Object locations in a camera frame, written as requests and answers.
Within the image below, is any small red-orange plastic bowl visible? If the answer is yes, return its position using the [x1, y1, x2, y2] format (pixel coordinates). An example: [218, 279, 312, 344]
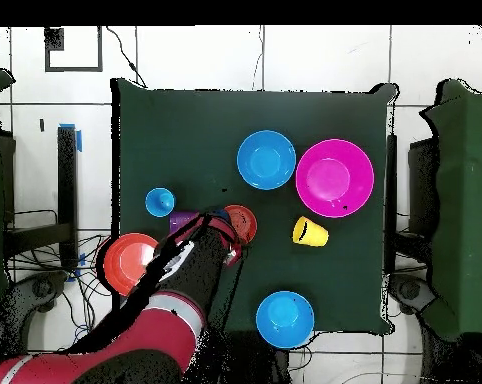
[222, 204, 259, 246]

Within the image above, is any purple ribbed plastic cup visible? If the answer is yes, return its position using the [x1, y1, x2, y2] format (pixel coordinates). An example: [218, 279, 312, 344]
[169, 210, 201, 236]

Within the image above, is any blue plastic cup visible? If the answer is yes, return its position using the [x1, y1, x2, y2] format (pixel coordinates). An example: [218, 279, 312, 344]
[144, 186, 177, 219]

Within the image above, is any blue plastic bowl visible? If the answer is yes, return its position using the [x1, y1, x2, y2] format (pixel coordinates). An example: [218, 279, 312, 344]
[255, 290, 316, 350]
[236, 129, 297, 192]

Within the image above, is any large orange plastic bowl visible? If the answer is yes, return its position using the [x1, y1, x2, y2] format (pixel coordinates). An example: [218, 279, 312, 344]
[102, 232, 162, 298]

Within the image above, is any yellow plastic cup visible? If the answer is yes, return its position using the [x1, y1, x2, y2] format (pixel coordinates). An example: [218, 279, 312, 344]
[291, 215, 330, 248]

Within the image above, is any dark green tablecloth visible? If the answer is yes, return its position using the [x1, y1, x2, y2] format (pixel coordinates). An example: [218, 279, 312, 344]
[110, 77, 398, 337]

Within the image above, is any large pink plastic bowl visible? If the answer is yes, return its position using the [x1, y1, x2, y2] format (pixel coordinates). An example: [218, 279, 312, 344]
[295, 138, 375, 219]

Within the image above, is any blue tape strip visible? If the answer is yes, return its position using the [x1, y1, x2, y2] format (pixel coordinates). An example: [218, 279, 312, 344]
[58, 122, 83, 153]

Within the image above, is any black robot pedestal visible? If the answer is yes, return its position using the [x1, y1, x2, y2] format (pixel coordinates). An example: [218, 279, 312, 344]
[192, 331, 294, 384]

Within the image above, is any tangle of floor cables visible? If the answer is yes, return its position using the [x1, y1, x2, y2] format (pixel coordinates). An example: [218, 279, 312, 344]
[8, 231, 114, 345]

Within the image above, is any black metal frame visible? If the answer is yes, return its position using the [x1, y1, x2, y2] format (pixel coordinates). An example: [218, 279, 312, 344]
[0, 125, 79, 273]
[385, 134, 440, 277]

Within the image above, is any thin black floor cable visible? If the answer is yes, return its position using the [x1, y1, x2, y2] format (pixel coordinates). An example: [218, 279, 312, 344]
[105, 26, 148, 88]

